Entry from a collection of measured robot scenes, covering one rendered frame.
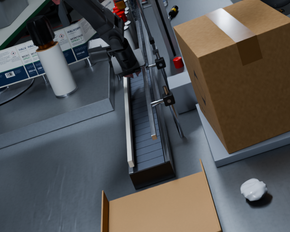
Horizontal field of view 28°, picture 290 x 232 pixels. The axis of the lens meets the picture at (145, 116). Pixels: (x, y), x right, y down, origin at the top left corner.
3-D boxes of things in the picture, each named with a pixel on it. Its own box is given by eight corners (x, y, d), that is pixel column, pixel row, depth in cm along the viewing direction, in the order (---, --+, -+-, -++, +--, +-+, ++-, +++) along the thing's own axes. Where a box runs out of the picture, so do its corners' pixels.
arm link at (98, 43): (118, 37, 167) (118, 17, 172) (80, 44, 169) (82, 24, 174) (129, 64, 176) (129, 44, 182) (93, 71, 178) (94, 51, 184)
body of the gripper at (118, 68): (112, 60, 188) (105, 49, 182) (142, 50, 187) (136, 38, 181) (116, 77, 185) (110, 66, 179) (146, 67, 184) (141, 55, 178)
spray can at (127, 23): (134, 61, 220) (115, 12, 212) (146, 59, 218) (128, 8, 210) (130, 67, 216) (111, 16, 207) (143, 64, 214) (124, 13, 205)
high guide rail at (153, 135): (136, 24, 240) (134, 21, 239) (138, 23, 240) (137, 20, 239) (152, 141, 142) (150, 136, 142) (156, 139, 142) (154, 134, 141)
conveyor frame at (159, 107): (123, 20, 298) (120, 12, 296) (143, 14, 297) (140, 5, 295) (135, 189, 148) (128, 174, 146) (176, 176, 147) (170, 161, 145)
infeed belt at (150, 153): (125, 18, 297) (122, 11, 296) (140, 13, 296) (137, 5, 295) (138, 185, 147) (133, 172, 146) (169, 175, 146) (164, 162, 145)
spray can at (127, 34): (128, 69, 214) (109, 18, 206) (141, 64, 215) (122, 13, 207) (131, 73, 210) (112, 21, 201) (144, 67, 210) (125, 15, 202)
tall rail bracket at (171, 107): (162, 141, 166) (143, 90, 160) (186, 132, 166) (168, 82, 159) (163, 146, 163) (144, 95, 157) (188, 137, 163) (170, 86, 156)
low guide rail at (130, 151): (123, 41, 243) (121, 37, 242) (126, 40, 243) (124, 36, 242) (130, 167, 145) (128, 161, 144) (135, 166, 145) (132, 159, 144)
